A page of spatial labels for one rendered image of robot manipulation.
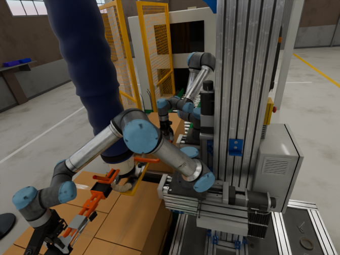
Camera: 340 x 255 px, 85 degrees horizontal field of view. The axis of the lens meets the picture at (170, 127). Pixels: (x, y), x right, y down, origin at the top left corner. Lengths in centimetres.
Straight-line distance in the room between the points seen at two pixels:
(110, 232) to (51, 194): 92
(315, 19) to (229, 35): 1047
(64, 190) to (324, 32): 1139
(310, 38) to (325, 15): 92
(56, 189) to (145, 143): 38
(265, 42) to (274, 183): 78
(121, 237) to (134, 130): 112
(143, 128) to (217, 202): 71
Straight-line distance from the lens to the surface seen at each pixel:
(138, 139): 66
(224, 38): 94
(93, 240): 171
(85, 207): 119
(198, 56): 148
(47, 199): 85
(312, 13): 1128
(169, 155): 77
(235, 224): 114
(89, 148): 86
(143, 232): 161
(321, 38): 1155
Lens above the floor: 190
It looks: 31 degrees down
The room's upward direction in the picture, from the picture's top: 7 degrees counter-clockwise
